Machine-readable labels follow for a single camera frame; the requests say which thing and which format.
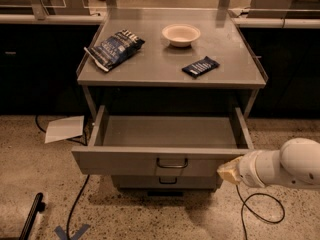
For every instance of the yellow foam-wrapped gripper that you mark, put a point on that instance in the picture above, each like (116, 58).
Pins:
(248, 169)

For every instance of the grey top drawer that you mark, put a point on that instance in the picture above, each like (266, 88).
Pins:
(162, 145)

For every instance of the grey drawer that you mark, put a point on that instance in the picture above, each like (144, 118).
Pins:
(166, 182)
(162, 145)

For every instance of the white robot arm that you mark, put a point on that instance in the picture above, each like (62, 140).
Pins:
(295, 165)

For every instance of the grey metal drawer cabinet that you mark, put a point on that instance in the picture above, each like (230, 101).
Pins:
(152, 83)

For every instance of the grey middle drawer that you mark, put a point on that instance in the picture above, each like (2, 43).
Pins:
(166, 182)

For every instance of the dark blue snack bar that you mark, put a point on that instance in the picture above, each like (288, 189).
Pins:
(200, 67)

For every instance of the white paper bowl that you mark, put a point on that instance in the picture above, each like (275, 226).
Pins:
(181, 35)

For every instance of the blue chip bag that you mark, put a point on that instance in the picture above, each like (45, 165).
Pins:
(116, 49)

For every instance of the white paper sheet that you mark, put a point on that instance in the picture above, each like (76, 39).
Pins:
(63, 129)

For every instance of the black bar object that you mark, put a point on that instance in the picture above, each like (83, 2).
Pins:
(38, 206)

